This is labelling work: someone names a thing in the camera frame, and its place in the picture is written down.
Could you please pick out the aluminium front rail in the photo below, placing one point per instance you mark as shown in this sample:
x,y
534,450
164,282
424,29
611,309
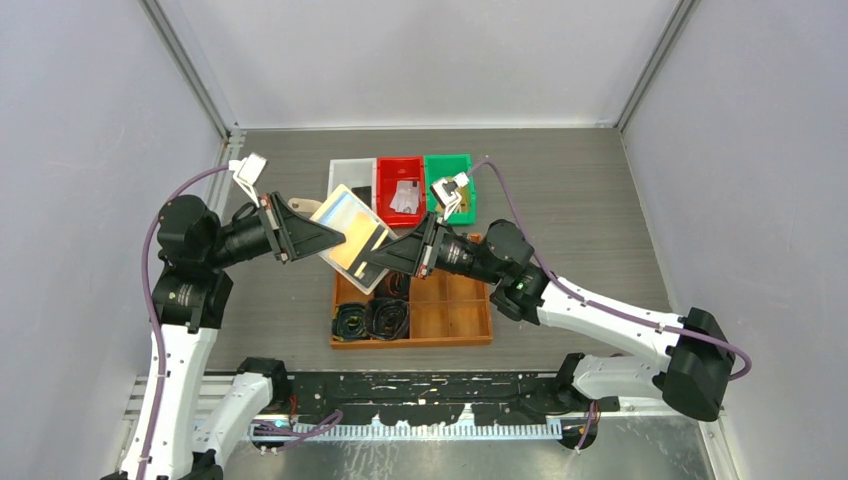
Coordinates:
x,y
555,427

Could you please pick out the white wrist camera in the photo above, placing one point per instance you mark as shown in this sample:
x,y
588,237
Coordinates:
x,y
245,173
444,192

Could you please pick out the gold credit card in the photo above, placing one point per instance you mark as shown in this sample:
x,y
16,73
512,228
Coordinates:
x,y
362,235

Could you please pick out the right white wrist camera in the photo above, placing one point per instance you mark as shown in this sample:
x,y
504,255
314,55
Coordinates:
x,y
444,192

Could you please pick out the black card in white bin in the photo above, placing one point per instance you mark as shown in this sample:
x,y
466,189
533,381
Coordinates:
x,y
364,193

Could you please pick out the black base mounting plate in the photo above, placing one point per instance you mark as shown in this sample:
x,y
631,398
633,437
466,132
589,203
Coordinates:
x,y
503,398

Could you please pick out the green plastic bin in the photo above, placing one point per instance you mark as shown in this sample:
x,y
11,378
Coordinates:
x,y
448,165

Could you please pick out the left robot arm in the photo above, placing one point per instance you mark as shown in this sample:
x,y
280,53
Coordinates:
x,y
186,306

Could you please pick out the gold cards in green bin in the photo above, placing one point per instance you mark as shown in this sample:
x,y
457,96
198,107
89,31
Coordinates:
x,y
464,189

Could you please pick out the white card in red bin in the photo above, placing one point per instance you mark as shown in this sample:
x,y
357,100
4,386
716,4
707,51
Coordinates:
x,y
406,199

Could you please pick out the rolled black belt middle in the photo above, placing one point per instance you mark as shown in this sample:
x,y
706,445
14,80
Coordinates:
x,y
394,285

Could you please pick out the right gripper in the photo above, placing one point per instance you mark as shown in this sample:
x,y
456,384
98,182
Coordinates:
x,y
415,252

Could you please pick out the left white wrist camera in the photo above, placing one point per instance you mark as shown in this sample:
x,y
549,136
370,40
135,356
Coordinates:
x,y
245,173

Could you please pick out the wooden compartment tray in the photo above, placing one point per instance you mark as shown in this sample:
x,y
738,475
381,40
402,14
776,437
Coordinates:
x,y
446,310

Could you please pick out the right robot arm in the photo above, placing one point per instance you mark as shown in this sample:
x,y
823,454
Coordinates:
x,y
684,360

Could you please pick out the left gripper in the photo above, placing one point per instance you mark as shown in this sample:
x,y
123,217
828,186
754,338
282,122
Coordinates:
x,y
301,237

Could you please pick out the red plastic bin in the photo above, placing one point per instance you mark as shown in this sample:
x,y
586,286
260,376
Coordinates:
x,y
390,170

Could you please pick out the rolled belt bottom left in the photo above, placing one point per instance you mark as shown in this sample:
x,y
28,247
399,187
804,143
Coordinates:
x,y
349,322

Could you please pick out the white plastic bin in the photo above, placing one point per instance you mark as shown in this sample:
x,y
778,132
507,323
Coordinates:
x,y
353,172

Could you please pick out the large rolled black belt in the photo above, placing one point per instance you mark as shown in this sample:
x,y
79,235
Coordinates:
x,y
387,319

